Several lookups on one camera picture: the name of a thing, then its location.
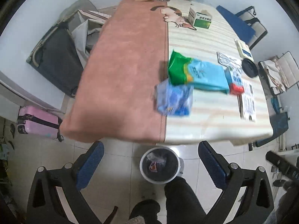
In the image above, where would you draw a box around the green blue wipes pack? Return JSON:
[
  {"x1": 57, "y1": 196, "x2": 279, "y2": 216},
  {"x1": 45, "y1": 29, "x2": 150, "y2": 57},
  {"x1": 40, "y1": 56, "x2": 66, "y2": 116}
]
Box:
[{"x1": 168, "y1": 51, "x2": 229, "y2": 94}]

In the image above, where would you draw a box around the red blue small box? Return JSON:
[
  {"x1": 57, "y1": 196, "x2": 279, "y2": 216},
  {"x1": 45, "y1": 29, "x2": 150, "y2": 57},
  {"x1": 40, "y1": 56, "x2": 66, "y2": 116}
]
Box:
[{"x1": 224, "y1": 66, "x2": 244, "y2": 95}]

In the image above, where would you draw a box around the white round trash bin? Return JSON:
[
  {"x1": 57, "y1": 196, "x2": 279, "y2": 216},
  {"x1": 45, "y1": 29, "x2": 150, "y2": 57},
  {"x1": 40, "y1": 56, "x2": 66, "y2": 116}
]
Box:
[{"x1": 139, "y1": 147, "x2": 184, "y2": 185}]

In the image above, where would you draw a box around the white blue yellow box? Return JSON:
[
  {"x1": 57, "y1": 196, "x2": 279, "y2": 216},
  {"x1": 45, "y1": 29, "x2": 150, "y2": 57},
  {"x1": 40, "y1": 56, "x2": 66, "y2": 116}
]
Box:
[{"x1": 235, "y1": 39, "x2": 253, "y2": 61}]

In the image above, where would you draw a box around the silver blister pack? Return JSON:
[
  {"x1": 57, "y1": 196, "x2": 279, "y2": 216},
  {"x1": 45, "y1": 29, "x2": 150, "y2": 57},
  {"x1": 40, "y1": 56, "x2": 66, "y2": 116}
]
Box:
[{"x1": 216, "y1": 52, "x2": 242, "y2": 68}]

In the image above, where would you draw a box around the pink suitcase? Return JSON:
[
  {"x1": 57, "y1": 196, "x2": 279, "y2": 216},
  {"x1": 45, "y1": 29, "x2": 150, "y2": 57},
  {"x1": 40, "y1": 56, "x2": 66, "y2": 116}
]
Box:
[{"x1": 17, "y1": 106, "x2": 64, "y2": 142}]

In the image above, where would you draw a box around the blue plastic bag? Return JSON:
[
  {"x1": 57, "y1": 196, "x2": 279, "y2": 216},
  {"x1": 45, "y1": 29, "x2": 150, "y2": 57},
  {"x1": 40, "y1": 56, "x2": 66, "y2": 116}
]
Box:
[{"x1": 155, "y1": 79, "x2": 194, "y2": 117}]

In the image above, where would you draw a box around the black round lid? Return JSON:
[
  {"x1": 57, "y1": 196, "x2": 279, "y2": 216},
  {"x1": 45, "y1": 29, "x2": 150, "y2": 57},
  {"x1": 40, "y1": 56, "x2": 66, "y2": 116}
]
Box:
[{"x1": 241, "y1": 58, "x2": 258, "y2": 78}]

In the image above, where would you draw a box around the person in black fleece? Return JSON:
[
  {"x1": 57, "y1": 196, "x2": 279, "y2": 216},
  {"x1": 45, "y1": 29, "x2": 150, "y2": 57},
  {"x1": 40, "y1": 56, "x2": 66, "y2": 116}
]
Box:
[{"x1": 127, "y1": 176, "x2": 206, "y2": 223}]

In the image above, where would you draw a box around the black blue weight bench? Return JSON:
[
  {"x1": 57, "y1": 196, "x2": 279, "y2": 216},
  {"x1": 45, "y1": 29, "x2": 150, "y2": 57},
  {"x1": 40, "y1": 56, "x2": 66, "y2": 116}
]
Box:
[{"x1": 248, "y1": 112, "x2": 290, "y2": 151}]

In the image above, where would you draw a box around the blue cushioned chair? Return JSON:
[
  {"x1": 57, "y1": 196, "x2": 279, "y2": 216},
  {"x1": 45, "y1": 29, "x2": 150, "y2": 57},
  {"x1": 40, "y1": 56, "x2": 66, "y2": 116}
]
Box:
[{"x1": 216, "y1": 6, "x2": 268, "y2": 50}]

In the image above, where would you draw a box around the grey reclining chair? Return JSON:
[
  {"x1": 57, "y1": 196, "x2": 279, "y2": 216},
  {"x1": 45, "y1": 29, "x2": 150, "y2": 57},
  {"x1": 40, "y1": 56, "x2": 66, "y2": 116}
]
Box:
[{"x1": 26, "y1": 0, "x2": 111, "y2": 98}]

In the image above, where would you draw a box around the white folding chair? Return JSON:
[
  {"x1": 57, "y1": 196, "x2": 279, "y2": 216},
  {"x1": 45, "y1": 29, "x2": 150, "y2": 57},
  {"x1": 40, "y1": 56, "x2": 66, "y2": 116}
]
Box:
[{"x1": 258, "y1": 51, "x2": 298, "y2": 97}]

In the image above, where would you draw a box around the white printed carton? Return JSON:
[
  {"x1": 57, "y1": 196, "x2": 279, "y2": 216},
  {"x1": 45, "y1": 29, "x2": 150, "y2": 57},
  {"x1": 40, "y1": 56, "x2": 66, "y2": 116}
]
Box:
[{"x1": 238, "y1": 80, "x2": 256, "y2": 122}]

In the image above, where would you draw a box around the green white medicine box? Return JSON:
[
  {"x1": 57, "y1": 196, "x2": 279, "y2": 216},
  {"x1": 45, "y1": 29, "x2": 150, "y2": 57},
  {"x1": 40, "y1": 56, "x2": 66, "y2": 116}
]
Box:
[{"x1": 188, "y1": 8, "x2": 212, "y2": 29}]

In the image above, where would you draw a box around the red white snack wrapper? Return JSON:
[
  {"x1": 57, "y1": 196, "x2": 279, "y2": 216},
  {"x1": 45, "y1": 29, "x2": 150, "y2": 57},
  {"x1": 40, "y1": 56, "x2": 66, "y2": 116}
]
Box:
[{"x1": 149, "y1": 161, "x2": 158, "y2": 173}]

